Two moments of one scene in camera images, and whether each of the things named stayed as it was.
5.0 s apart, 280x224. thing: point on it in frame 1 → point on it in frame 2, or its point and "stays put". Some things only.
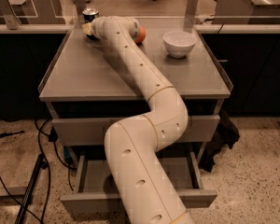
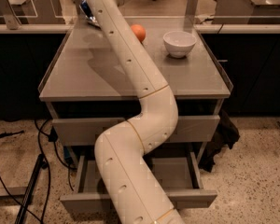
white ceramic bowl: x=179 y=43 stays put
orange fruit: x=142 y=34 stays put
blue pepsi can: x=89 y=14 → x=87 y=9
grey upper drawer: x=91 y=131 stays put
